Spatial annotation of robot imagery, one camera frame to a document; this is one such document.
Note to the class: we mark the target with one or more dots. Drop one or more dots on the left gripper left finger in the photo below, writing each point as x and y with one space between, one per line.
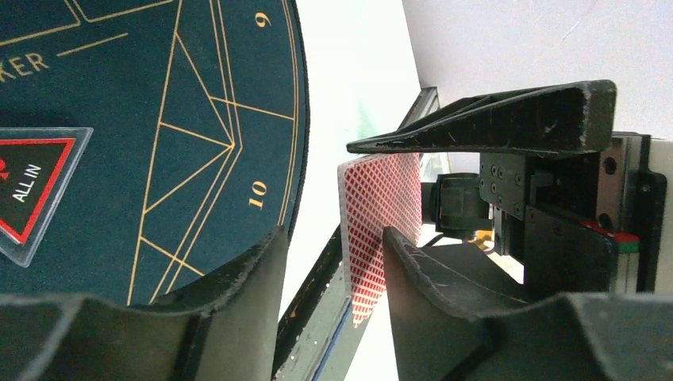
222 326

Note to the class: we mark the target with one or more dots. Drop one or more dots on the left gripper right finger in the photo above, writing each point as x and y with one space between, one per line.
456 315

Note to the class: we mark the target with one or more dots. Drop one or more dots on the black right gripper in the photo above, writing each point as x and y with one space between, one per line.
595 222

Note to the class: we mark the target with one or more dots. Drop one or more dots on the red playing card deck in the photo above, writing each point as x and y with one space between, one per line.
375 192

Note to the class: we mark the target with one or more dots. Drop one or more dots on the round dark poker mat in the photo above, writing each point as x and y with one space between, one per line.
201 121

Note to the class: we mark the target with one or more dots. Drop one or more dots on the red triangular marker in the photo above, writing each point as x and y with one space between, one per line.
37 164

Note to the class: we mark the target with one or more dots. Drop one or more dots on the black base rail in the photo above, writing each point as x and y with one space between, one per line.
316 339

